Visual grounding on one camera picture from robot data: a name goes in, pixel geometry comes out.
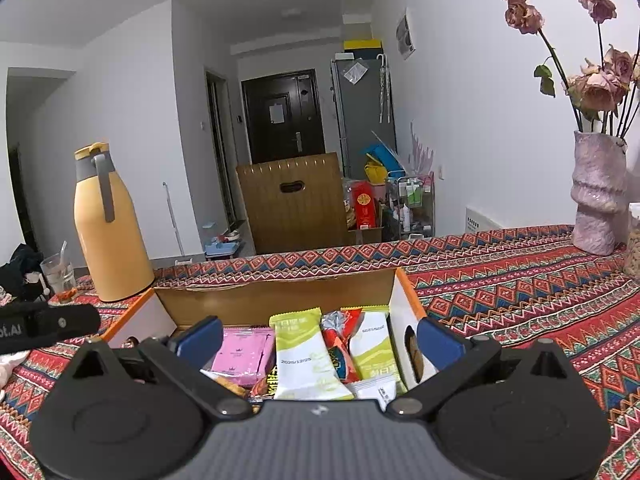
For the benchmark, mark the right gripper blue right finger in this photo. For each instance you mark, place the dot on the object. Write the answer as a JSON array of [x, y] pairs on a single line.
[[440, 345]]

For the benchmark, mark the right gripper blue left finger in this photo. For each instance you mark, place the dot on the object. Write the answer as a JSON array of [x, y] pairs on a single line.
[[199, 344]]

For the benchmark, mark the green white snack bar packet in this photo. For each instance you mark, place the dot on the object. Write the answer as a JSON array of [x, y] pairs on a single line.
[[304, 367]]

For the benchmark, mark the white snack wrapper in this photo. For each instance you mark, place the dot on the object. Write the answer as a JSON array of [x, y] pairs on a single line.
[[381, 388]]

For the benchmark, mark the red orange chip bag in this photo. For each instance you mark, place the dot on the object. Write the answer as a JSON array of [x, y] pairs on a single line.
[[337, 327]]

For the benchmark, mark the white cloth glove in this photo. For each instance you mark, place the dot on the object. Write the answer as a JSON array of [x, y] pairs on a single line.
[[7, 364]]

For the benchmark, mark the red cardboard pumpkin box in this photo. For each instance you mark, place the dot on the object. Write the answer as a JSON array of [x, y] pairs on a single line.
[[163, 311]]

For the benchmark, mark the drinking glass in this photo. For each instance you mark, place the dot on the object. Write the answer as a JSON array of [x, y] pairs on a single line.
[[59, 274]]

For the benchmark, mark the yellow thermos jug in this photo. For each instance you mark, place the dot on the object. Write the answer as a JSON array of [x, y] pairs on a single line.
[[107, 227]]

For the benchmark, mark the clear lidded food container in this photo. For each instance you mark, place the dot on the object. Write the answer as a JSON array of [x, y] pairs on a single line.
[[632, 258]]

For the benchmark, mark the pink textured flower vase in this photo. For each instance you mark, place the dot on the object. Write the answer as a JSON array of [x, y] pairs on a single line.
[[599, 189]]

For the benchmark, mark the dark entrance door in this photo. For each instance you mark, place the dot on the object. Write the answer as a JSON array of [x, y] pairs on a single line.
[[283, 118]]

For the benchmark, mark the grey refrigerator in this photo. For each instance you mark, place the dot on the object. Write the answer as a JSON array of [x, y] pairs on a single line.
[[363, 111]]

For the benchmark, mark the wire storage cart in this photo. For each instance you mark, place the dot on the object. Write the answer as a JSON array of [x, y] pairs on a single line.
[[412, 205]]

